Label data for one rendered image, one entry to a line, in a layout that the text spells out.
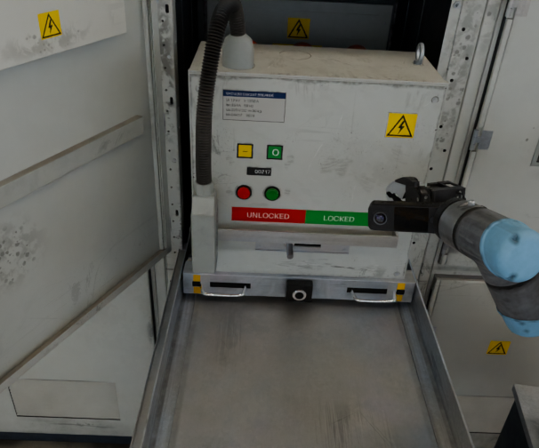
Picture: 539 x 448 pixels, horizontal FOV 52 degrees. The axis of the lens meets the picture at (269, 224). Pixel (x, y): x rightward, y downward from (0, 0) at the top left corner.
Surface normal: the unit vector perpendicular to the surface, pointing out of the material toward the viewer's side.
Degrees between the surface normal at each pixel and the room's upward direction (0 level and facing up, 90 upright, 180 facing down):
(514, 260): 75
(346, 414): 0
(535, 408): 0
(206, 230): 90
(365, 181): 90
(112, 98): 90
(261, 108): 90
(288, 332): 0
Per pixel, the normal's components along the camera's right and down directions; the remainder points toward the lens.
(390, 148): 0.00, 0.54
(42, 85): 0.89, 0.29
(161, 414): 0.05, -0.84
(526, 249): 0.25, 0.30
